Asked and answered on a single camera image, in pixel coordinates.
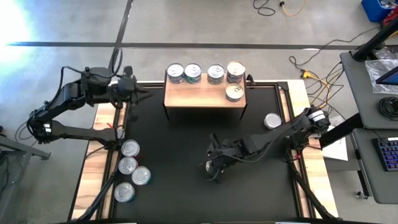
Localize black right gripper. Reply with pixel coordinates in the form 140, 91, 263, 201
206, 132, 244, 185

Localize red object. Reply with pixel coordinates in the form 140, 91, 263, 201
382, 14, 398, 27

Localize black keyboard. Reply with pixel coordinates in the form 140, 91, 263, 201
372, 136, 398, 172

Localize green label tin can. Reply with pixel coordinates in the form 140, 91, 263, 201
118, 156, 139, 175

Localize grey metal stand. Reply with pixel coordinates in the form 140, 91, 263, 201
0, 124, 52, 224

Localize black desk leg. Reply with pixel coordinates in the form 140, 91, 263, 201
319, 111, 364, 149

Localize red tin can white patch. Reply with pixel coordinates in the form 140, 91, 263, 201
121, 139, 141, 157

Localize black looped floor cable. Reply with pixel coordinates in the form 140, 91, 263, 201
14, 120, 32, 141

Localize black monitor pole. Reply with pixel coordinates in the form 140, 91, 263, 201
351, 18, 398, 62

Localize silver can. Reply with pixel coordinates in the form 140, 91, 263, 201
167, 63, 185, 85

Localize white paper sheet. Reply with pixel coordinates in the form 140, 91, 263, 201
322, 124, 349, 162

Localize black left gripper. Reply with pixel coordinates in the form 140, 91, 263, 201
112, 76, 154, 106

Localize blue plastic bin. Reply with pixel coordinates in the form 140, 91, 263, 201
361, 0, 397, 23

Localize pale teal tin can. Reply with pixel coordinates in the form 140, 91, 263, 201
131, 166, 152, 186
264, 112, 283, 130

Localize coiled black cable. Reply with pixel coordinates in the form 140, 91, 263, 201
377, 96, 398, 121

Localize wooden shelf black metal legs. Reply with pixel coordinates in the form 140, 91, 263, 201
163, 72, 249, 122

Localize black table mat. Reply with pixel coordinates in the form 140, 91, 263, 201
119, 82, 298, 223

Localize yellow extension cable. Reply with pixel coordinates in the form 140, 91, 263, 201
306, 70, 345, 111

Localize grey desk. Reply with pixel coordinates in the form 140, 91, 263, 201
351, 127, 398, 205
339, 45, 398, 130

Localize blue tablet screen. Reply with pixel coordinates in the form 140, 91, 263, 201
375, 65, 398, 86

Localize teal can white text label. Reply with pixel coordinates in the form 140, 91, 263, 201
183, 63, 202, 85

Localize clear plastic sheet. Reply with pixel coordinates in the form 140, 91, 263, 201
364, 58, 398, 96

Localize silver-lidded teal tin can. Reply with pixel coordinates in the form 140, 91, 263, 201
114, 182, 136, 203

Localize yellow floor cable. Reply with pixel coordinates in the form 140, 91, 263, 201
279, 1, 305, 17

